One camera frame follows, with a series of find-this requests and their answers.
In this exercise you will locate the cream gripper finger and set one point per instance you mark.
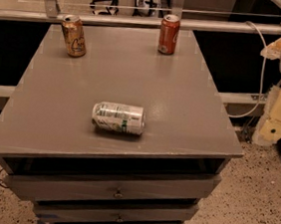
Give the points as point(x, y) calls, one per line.
point(272, 51)
point(268, 129)

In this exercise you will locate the red coke can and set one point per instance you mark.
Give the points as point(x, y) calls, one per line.
point(169, 28)

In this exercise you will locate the silver green 7up can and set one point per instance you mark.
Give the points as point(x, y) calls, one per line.
point(118, 118)

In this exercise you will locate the gold soda can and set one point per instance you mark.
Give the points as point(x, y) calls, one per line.
point(74, 36)

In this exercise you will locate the middle grey drawer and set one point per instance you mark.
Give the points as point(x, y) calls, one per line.
point(118, 212)

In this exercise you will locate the grey drawer cabinet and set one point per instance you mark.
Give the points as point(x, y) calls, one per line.
point(122, 135)

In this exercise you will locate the top grey drawer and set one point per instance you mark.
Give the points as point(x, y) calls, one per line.
point(62, 188)

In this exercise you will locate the metal railing frame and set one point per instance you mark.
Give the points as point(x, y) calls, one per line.
point(214, 15)

